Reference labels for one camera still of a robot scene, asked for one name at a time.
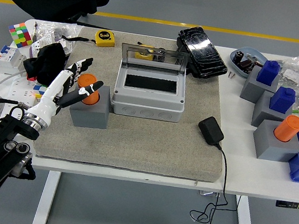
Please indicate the black cloth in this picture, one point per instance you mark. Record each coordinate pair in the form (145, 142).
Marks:
(47, 63)

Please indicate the grey electrical box clear lid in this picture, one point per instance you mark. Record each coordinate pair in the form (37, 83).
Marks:
(145, 100)

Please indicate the grey holder block round hole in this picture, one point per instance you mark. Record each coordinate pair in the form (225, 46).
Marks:
(269, 147)
(89, 117)

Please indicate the brown capacitor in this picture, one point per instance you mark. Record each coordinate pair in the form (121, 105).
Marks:
(246, 65)

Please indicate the small colourful puzzle cube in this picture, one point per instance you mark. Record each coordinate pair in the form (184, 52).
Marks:
(38, 92)

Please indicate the small metal screw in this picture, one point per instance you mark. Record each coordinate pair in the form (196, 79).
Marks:
(233, 75)
(229, 73)

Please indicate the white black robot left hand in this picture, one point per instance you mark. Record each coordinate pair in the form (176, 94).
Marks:
(49, 94)

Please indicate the black power adapter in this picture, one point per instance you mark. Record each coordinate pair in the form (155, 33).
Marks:
(211, 130)

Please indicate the black capacitor silver band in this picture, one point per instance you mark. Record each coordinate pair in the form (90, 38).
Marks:
(238, 55)

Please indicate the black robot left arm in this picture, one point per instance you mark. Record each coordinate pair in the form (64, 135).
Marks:
(0, 151)

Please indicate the clear bag with white packet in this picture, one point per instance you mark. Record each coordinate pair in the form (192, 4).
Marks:
(52, 29)

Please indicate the blue bottle-shaped block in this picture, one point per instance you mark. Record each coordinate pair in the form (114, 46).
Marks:
(282, 99)
(268, 72)

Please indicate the small green piece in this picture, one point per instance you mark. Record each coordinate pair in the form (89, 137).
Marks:
(296, 111)

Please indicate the shiny black case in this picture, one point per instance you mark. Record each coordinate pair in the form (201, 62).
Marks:
(203, 55)

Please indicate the small round yellow tape measure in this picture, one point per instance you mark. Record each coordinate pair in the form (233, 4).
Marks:
(142, 55)

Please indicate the pale blue dish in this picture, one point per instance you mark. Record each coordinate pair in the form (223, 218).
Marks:
(249, 52)

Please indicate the grey holder block square hole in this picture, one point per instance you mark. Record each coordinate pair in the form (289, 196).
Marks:
(250, 89)
(261, 116)

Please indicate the black cylinder capacitor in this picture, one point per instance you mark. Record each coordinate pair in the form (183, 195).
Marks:
(161, 56)

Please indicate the white circuit breaker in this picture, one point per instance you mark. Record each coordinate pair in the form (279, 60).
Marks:
(6, 59)

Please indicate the grey-brown mat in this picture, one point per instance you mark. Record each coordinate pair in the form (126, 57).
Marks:
(147, 145)

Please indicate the white power strip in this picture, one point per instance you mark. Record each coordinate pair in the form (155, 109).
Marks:
(20, 90)

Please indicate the black table control panel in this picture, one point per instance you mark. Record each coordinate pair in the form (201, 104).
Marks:
(293, 205)

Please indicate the large colourful puzzle cube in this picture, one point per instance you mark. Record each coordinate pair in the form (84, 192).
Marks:
(20, 35)

